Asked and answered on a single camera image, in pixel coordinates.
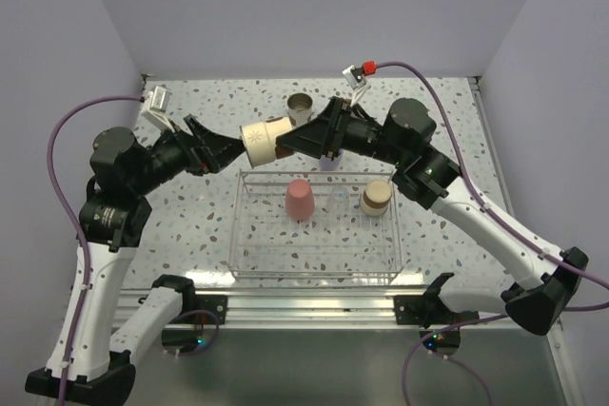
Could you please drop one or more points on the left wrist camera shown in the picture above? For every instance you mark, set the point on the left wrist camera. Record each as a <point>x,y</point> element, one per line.
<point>154,108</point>

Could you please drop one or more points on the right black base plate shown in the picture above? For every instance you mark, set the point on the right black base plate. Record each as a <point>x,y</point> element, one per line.
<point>424,312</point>

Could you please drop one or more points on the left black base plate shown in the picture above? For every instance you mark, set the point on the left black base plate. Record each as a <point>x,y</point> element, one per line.
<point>215,304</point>

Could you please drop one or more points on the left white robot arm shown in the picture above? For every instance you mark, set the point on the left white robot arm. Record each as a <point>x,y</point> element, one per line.
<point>93,364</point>

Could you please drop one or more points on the clear glass cup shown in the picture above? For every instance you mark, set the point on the clear glass cup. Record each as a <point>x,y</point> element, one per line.
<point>338,203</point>

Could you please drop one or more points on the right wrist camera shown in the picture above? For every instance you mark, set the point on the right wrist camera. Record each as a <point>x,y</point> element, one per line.
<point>357,79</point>

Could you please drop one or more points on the aluminium mounting rail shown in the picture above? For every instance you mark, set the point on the aluminium mounting rail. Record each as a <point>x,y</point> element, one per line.
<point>367,308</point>

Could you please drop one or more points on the red plastic cup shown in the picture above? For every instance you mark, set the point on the red plastic cup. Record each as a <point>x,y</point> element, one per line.
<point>299,200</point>

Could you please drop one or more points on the cream steel cup brown band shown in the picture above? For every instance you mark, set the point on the cream steel cup brown band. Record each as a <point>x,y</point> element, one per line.
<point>376,198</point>

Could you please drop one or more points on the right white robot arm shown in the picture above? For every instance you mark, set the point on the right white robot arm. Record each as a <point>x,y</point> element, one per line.
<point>545,276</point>

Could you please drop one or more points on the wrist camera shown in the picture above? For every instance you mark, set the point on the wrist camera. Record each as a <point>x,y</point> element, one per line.
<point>154,108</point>
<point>357,79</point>

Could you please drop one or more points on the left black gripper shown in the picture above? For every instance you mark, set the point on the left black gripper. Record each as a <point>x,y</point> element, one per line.
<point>203,149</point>

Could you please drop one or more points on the purple plastic cup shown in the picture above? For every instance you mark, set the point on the purple plastic cup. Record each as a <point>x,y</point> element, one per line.
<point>330,164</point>

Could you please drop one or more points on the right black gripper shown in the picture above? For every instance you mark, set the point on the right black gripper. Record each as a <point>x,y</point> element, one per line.
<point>325,135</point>

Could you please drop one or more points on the steel cup back row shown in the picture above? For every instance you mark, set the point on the steel cup back row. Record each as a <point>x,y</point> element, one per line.
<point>299,108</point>

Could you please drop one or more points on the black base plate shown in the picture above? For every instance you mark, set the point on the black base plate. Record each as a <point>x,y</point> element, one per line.
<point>215,304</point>
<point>424,312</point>

